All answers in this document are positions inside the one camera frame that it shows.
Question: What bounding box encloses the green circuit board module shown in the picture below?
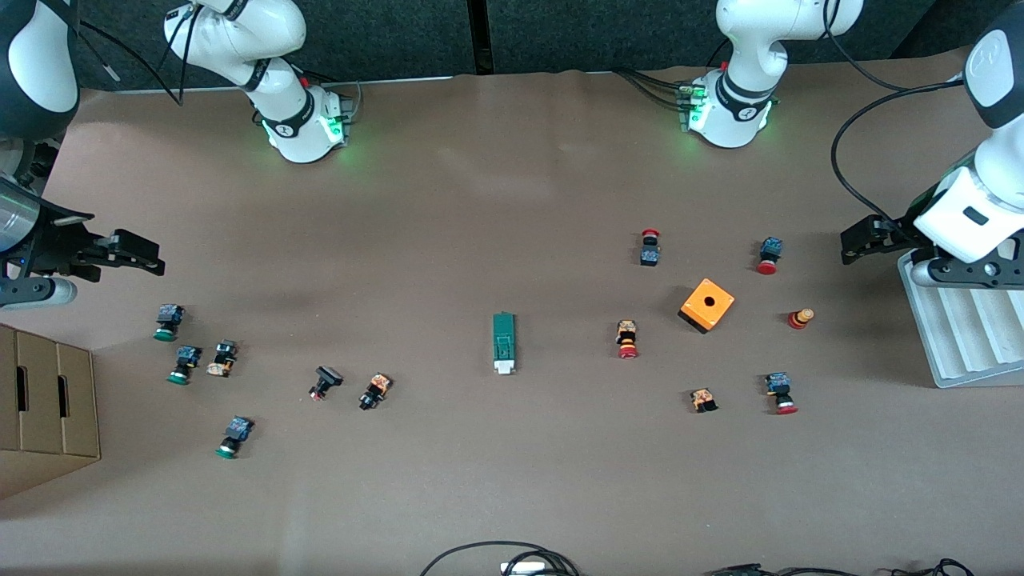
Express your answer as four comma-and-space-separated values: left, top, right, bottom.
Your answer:
492, 311, 517, 376

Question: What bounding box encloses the green pushbutton with blue block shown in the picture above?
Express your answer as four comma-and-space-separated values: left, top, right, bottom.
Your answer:
154, 304, 186, 342
214, 416, 255, 460
166, 345, 202, 386

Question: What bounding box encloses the light grey ribbed tray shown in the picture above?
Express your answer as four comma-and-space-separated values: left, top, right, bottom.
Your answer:
898, 248, 1024, 390

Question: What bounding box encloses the black pushbutton with white-orange block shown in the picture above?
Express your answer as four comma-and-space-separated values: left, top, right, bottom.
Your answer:
206, 340, 239, 378

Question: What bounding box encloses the brown cardboard box with slots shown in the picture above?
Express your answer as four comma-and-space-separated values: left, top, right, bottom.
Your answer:
0, 323, 102, 501

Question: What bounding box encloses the black square pushbutton red tip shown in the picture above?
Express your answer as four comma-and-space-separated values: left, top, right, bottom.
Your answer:
309, 366, 345, 402

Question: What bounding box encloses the black pushbutton with orange block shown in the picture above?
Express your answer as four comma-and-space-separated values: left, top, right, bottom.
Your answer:
358, 373, 394, 411

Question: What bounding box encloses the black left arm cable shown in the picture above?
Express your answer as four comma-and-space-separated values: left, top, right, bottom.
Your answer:
822, 0, 965, 233

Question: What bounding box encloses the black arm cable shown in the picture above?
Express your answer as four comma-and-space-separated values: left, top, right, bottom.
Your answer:
822, 0, 965, 233
76, 0, 197, 106

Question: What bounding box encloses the orange button enclosure box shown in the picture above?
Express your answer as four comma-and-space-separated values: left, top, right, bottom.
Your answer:
678, 278, 735, 334

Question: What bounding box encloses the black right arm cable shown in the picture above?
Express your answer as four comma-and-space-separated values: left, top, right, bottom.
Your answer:
76, 0, 197, 106

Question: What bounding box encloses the black base cable bundle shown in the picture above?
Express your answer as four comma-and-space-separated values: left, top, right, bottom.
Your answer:
614, 68, 693, 113

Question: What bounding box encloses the black coiled cable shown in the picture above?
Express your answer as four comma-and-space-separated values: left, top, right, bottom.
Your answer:
892, 558, 974, 576

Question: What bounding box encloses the black cable with connector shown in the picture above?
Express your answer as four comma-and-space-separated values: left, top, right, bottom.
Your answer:
708, 563, 889, 576

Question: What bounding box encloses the black vertical post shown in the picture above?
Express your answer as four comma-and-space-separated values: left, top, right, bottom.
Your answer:
466, 0, 491, 75

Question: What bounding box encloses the black arched table cable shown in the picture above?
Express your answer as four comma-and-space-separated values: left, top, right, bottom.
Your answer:
420, 542, 578, 576

